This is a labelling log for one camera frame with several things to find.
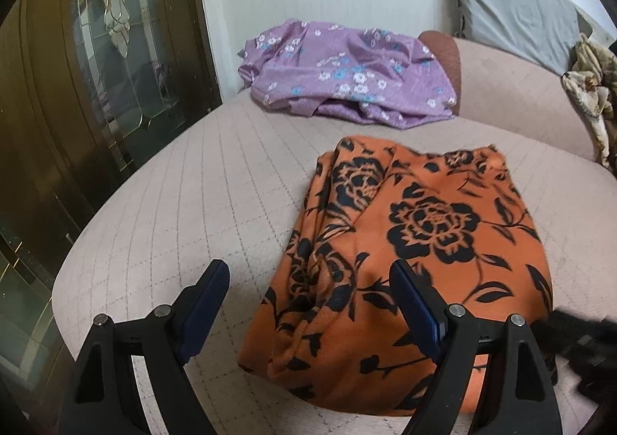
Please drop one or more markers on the pink quilted bed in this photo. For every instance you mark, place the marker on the pink quilted bed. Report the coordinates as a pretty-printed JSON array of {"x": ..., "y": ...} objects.
[{"x": 193, "y": 203}]

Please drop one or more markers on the beige patterned cloth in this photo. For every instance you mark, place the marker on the beige patterned cloth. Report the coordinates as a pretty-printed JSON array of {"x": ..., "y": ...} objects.
[{"x": 590, "y": 78}]

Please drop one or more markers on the grey pillow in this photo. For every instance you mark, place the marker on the grey pillow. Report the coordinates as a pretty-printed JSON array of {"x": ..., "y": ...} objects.
[{"x": 516, "y": 6}]

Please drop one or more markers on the brown cushion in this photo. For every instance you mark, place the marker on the brown cushion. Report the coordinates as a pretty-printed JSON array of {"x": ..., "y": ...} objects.
[{"x": 448, "y": 54}]

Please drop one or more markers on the purple floral garment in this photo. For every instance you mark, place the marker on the purple floral garment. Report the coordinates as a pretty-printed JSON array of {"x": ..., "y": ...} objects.
[{"x": 347, "y": 59}]

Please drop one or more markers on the dark wooden glass door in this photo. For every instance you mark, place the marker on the dark wooden glass door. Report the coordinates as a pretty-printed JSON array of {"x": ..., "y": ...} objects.
[{"x": 120, "y": 30}]

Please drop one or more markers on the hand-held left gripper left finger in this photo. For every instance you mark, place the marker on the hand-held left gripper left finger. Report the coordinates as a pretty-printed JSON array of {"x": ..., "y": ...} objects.
[{"x": 207, "y": 314}]

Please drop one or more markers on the orange black floral garment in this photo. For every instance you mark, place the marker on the orange black floral garment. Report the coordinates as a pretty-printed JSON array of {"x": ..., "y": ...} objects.
[{"x": 366, "y": 247}]

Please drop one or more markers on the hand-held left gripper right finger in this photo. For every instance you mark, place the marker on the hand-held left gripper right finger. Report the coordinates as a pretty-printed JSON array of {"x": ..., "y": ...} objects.
[{"x": 419, "y": 314}]

